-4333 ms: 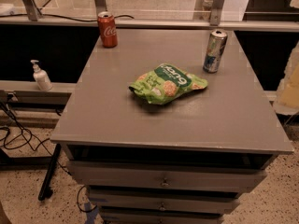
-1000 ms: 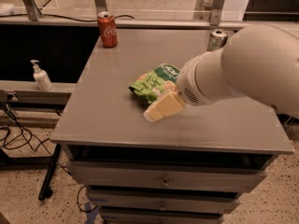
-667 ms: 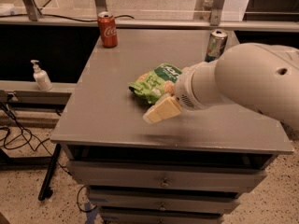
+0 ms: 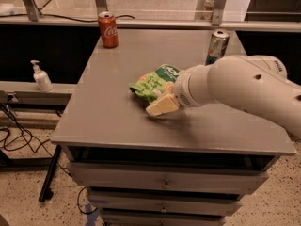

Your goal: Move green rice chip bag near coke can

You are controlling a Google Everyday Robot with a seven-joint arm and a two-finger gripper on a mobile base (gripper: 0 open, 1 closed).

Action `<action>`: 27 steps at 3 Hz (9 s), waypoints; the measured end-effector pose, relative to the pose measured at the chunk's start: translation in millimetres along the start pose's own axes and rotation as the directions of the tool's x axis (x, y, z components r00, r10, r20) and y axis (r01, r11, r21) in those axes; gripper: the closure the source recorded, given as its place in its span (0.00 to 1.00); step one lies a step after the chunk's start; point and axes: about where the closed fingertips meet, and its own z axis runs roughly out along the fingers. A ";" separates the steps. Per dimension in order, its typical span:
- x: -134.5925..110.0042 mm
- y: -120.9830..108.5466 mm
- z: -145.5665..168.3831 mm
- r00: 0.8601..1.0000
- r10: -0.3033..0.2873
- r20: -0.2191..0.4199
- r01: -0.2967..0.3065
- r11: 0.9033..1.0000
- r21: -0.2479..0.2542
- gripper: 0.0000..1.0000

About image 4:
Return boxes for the black metal leg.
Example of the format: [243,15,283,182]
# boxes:
[39,145,61,202]

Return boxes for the metal window frame rail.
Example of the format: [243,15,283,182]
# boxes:
[1,0,301,33]

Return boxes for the green rice chip bag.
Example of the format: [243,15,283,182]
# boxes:
[130,64,181,104]

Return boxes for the bottom grey drawer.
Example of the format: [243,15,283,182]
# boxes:
[101,210,225,226]

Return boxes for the grey side shelf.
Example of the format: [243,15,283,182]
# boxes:
[0,81,76,105]

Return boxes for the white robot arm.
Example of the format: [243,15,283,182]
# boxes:
[146,55,301,137]

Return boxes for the black cable on ledge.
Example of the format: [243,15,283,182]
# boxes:
[0,13,136,24]

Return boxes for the silver blue energy drink can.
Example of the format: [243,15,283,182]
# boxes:
[206,29,230,65]

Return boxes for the middle grey drawer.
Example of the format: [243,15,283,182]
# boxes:
[89,191,241,216]

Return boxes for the grey drawer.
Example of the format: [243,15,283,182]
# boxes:
[68,162,268,195]
[101,210,225,226]
[89,191,241,216]

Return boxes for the grey drawer cabinet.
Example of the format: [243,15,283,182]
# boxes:
[50,27,297,226]

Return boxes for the red coke can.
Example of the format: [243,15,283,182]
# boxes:
[98,11,119,48]

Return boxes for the black floor cables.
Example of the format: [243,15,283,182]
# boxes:
[0,102,73,178]

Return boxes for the white pump bottle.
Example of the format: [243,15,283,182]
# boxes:
[31,60,53,91]

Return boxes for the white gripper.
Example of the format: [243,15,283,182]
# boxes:
[146,65,210,117]

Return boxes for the top grey drawer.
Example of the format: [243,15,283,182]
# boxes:
[68,162,268,195]

